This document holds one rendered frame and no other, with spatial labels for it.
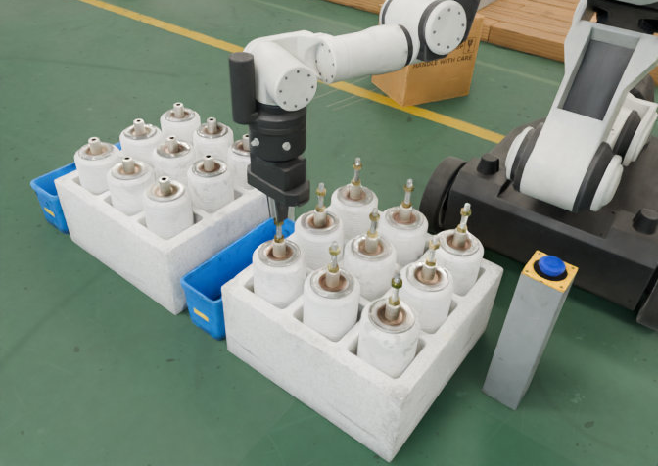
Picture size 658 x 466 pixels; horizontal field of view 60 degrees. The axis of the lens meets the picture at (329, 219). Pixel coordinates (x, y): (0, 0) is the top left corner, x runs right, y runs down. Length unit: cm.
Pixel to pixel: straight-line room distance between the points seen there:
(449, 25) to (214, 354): 75
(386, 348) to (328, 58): 45
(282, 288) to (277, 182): 22
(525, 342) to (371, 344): 28
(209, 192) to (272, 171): 37
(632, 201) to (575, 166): 42
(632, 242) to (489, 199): 30
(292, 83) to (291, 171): 15
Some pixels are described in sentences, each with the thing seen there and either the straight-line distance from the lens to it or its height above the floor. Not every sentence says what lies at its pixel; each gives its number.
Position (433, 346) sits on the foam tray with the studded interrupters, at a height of 18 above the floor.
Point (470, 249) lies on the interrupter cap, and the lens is 107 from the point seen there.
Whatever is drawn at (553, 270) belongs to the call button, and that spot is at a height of 33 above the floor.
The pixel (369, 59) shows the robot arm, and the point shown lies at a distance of 87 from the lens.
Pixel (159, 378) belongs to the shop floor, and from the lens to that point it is 117.
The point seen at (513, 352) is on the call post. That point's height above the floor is 14.
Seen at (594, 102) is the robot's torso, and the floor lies 47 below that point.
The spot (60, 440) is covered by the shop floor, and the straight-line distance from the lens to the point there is 115.
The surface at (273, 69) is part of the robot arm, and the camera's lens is 78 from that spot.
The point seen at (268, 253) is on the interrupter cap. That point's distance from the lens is 102.
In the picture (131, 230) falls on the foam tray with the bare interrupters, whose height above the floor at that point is 18.
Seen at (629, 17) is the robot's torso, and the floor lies 61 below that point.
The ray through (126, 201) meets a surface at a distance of 127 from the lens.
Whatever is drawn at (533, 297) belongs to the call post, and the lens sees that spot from 98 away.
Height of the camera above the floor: 91
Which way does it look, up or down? 37 degrees down
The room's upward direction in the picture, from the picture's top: 3 degrees clockwise
